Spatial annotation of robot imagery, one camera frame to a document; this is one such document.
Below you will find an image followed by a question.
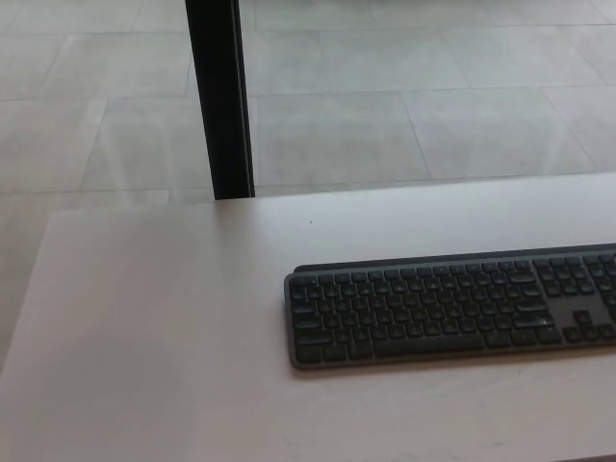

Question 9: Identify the black keyboard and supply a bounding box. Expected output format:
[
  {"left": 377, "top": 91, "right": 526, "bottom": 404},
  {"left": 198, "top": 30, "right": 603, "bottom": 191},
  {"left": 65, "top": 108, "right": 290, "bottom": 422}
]
[{"left": 283, "top": 243, "right": 616, "bottom": 372}]

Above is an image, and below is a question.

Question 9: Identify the black vertical frame post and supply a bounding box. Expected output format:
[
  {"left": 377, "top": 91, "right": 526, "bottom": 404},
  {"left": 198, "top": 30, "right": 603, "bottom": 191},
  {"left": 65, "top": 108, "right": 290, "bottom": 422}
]
[{"left": 185, "top": 0, "right": 256, "bottom": 201}]

